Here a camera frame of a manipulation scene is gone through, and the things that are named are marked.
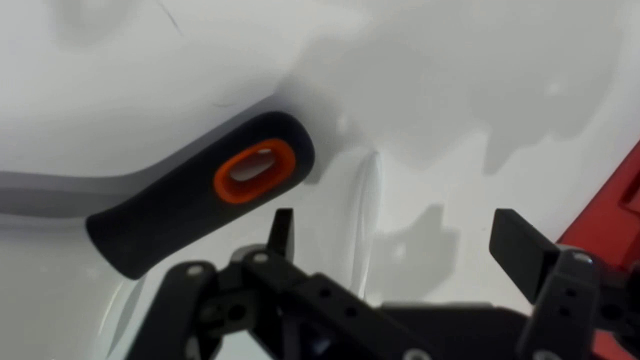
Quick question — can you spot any crumpled red cloth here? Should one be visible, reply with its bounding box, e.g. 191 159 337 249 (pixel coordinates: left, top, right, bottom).
556 141 640 360

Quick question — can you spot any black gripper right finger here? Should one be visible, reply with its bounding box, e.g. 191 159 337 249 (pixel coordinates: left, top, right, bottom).
488 206 640 360

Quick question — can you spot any grey scraper with black handle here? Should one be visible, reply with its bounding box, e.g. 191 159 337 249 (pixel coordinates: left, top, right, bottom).
0 108 316 282

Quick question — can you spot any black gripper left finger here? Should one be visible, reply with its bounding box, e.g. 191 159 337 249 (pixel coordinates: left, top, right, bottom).
127 206 436 360

